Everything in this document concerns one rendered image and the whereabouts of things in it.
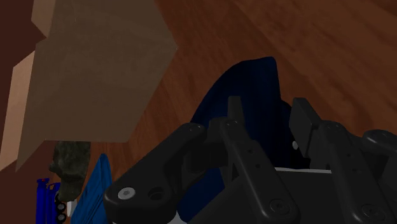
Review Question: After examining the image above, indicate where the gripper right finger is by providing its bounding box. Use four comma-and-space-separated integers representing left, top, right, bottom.
288, 97, 397, 224

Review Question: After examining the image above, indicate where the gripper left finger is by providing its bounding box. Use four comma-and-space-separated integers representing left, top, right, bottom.
103, 95, 301, 224

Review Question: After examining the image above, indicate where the dark blue rounded object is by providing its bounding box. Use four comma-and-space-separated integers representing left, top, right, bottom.
178, 56, 312, 223

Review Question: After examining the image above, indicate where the blue pleated object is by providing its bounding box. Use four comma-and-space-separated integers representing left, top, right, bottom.
70, 153, 113, 224

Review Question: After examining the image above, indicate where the beige block furniture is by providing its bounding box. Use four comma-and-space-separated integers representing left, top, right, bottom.
0, 0, 179, 173

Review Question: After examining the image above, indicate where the dark grey-green rock figure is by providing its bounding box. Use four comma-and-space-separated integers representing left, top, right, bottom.
48, 141, 92, 203

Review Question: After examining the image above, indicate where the blue toy with black wheels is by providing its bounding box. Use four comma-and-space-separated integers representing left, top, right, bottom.
35, 178, 67, 224

